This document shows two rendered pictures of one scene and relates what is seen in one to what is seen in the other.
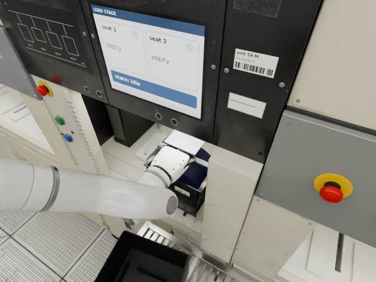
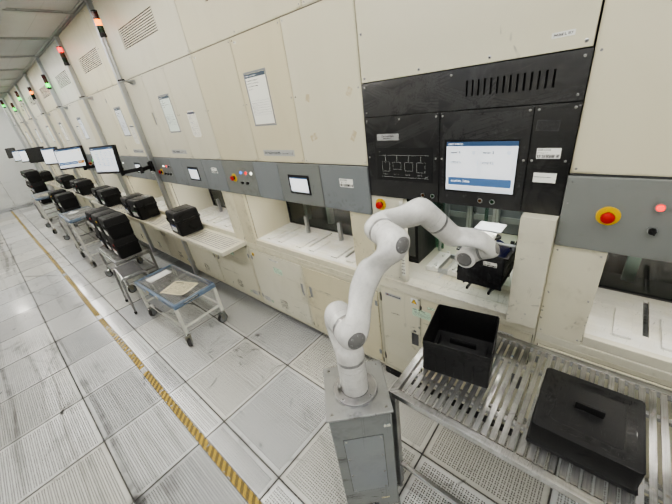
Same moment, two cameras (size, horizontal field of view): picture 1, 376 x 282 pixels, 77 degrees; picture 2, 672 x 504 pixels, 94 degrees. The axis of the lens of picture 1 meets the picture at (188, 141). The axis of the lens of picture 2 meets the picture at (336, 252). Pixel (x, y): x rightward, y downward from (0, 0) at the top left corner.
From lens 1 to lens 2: 0.98 m
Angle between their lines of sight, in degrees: 21
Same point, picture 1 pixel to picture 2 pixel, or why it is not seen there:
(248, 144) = (547, 203)
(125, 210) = (474, 241)
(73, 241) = not seen: hidden behind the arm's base
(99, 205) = (460, 237)
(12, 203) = (435, 218)
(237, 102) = (538, 177)
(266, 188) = (563, 234)
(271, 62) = (557, 151)
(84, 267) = not seen: hidden behind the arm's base
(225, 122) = (530, 192)
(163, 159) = not seen: hidden behind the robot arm
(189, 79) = (507, 170)
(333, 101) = (596, 164)
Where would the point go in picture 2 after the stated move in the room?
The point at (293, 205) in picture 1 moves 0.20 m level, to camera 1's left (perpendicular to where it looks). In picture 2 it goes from (585, 242) to (526, 244)
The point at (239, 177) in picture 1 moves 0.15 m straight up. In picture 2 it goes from (543, 223) to (550, 185)
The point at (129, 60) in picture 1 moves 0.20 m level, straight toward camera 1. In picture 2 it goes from (465, 168) to (488, 179)
